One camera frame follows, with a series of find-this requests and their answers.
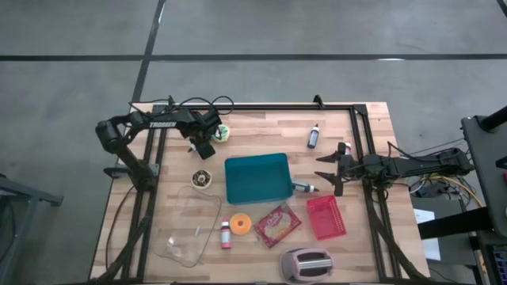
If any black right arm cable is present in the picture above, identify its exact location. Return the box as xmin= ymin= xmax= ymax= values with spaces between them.
xmin=386 ymin=138 xmax=467 ymax=159

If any clear plastic bin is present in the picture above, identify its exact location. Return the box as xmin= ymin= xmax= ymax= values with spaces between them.
xmin=153 ymin=184 xmax=223 ymax=268

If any dark grey cart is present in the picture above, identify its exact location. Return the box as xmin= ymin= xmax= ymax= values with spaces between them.
xmin=461 ymin=104 xmax=507 ymax=238

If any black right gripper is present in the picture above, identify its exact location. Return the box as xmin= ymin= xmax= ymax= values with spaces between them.
xmin=314 ymin=142 xmax=364 ymax=198

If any red plastic basket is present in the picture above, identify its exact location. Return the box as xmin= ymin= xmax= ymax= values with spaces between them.
xmin=306 ymin=194 xmax=348 ymax=241

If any white paper sheet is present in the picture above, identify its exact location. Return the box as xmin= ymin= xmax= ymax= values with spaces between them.
xmin=413 ymin=208 xmax=442 ymax=261

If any black flat bar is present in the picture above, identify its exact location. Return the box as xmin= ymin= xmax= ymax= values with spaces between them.
xmin=417 ymin=206 xmax=494 ymax=241

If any black bottle with white shoulder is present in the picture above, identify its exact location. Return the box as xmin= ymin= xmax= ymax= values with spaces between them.
xmin=292 ymin=180 xmax=320 ymax=195

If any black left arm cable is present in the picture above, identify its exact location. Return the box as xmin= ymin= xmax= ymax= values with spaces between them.
xmin=128 ymin=94 xmax=234 ymax=120

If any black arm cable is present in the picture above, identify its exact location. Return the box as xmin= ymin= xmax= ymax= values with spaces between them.
xmin=386 ymin=138 xmax=467 ymax=159
xmin=128 ymin=94 xmax=234 ymax=120

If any black aluminium table frame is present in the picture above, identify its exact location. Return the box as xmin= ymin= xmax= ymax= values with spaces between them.
xmin=97 ymin=94 xmax=429 ymax=284

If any green frosted toy donut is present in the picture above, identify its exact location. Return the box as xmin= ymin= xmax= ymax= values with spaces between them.
xmin=211 ymin=123 xmax=231 ymax=143

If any small round cup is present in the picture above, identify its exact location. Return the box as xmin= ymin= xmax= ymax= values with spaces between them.
xmin=191 ymin=169 xmax=213 ymax=190

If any teal plastic bin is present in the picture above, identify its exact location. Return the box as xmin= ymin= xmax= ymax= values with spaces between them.
xmin=223 ymin=152 xmax=295 ymax=206

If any tangled floor cable bundle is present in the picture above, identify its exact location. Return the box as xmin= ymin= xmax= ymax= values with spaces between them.
xmin=407 ymin=172 xmax=485 ymax=209

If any large red pink-capped bottle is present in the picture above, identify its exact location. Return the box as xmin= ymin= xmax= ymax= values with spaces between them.
xmin=220 ymin=216 xmax=233 ymax=250

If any red foil snack packet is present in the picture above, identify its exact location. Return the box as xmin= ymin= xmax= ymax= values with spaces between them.
xmin=253 ymin=201 xmax=303 ymax=249

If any grey metal stand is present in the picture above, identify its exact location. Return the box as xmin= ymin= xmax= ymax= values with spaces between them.
xmin=0 ymin=173 xmax=64 ymax=285

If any brown cable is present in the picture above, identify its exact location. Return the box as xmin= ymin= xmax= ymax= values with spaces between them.
xmin=105 ymin=185 xmax=135 ymax=272

